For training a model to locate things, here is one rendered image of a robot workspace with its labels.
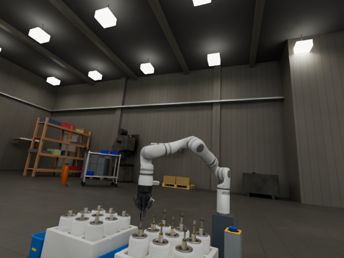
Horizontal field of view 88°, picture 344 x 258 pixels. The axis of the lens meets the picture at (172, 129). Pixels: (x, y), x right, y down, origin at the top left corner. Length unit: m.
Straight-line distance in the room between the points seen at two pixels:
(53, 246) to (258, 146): 7.09
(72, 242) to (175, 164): 6.92
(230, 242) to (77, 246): 0.78
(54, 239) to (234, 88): 7.88
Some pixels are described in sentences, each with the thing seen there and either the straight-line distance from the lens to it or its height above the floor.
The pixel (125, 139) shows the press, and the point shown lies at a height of 1.77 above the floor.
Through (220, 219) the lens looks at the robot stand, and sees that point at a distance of 1.43.
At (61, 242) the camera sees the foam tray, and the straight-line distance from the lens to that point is 1.33.
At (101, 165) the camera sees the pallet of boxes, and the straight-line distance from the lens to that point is 8.67.
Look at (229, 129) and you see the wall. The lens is 7.77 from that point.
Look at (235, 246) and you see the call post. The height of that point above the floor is 0.26.
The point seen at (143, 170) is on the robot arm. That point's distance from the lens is 0.95.
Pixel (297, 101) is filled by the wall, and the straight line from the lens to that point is 7.00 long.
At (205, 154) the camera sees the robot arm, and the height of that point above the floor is 0.69.
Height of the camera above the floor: 0.57
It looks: 13 degrees up
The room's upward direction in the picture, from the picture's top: 5 degrees clockwise
